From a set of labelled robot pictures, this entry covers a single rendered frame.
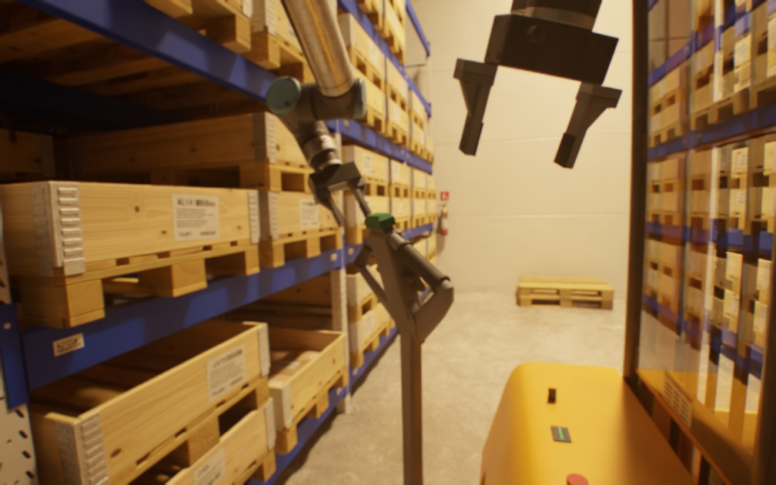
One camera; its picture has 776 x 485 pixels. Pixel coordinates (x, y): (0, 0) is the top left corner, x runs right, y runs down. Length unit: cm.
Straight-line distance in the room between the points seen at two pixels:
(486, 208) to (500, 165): 71
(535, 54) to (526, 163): 607
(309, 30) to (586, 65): 49
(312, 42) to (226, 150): 115
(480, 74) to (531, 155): 610
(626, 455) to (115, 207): 136
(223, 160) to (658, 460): 182
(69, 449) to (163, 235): 59
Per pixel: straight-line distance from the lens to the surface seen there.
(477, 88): 47
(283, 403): 197
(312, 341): 270
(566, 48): 49
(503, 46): 46
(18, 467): 126
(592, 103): 53
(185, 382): 142
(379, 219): 81
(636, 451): 109
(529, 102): 669
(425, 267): 73
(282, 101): 97
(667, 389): 119
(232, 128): 189
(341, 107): 93
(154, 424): 137
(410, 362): 93
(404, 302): 86
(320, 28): 80
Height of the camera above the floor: 144
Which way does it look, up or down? 5 degrees down
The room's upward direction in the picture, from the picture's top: 1 degrees counter-clockwise
